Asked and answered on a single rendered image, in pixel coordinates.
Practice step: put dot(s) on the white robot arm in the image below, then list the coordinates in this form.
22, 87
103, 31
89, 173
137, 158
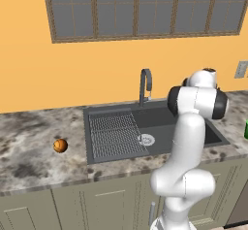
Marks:
189, 137

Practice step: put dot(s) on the dark grey sink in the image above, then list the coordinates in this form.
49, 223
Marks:
116, 133

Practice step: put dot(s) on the grey tap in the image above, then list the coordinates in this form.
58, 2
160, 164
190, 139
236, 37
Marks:
144, 88

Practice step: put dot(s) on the orange fruit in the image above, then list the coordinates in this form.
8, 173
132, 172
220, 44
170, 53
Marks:
60, 145

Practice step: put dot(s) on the beige cupboard door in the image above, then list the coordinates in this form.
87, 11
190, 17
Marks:
160, 208
97, 204
27, 212
223, 191

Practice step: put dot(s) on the green object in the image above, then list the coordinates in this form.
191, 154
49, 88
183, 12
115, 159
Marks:
246, 129

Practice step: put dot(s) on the window with brown frame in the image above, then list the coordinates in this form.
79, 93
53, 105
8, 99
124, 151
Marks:
145, 9

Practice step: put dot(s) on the grey wall socket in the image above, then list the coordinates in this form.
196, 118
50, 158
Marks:
241, 69

